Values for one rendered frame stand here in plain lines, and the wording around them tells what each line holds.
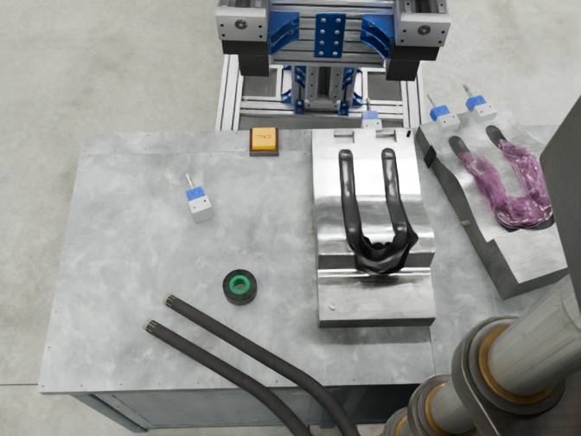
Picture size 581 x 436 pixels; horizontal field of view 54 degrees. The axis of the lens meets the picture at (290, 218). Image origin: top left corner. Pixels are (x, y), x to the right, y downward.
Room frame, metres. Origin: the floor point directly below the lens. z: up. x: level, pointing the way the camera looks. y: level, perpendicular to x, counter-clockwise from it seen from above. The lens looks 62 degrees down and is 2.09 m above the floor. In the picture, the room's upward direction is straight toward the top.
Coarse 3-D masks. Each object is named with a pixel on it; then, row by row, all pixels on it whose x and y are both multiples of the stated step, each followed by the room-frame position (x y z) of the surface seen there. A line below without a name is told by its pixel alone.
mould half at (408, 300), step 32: (320, 160) 0.81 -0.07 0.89; (416, 160) 0.81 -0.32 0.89; (320, 192) 0.72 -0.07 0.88; (384, 192) 0.72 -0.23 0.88; (416, 192) 0.72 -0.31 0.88; (320, 224) 0.61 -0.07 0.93; (384, 224) 0.61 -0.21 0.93; (416, 224) 0.61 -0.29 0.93; (320, 256) 0.53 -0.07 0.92; (352, 256) 0.53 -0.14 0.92; (416, 256) 0.53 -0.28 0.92; (320, 288) 0.48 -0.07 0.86; (352, 288) 0.48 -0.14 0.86; (384, 288) 0.48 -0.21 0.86; (416, 288) 0.48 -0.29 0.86; (320, 320) 0.40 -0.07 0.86; (352, 320) 0.40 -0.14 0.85; (384, 320) 0.41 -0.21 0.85; (416, 320) 0.41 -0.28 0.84
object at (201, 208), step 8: (192, 184) 0.77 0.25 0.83; (192, 192) 0.74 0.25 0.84; (200, 192) 0.74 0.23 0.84; (192, 200) 0.72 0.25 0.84; (200, 200) 0.71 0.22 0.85; (208, 200) 0.71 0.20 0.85; (192, 208) 0.69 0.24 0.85; (200, 208) 0.69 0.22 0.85; (208, 208) 0.69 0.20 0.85; (200, 216) 0.68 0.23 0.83; (208, 216) 0.69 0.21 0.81
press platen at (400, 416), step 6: (402, 408) 0.18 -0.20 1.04; (396, 414) 0.17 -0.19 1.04; (402, 414) 0.17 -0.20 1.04; (390, 420) 0.16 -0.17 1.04; (396, 420) 0.16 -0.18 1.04; (402, 420) 0.16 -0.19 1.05; (384, 426) 0.16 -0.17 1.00; (390, 426) 0.15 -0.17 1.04; (396, 426) 0.15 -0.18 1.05; (384, 432) 0.15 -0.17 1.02; (390, 432) 0.14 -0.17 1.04; (396, 432) 0.14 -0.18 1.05
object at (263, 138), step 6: (252, 132) 0.93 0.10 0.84; (258, 132) 0.93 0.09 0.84; (264, 132) 0.93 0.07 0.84; (270, 132) 0.93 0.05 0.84; (252, 138) 0.91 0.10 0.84; (258, 138) 0.91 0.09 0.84; (264, 138) 0.91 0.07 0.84; (270, 138) 0.91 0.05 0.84; (252, 144) 0.89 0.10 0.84; (258, 144) 0.89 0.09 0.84; (264, 144) 0.89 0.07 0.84; (270, 144) 0.89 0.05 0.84
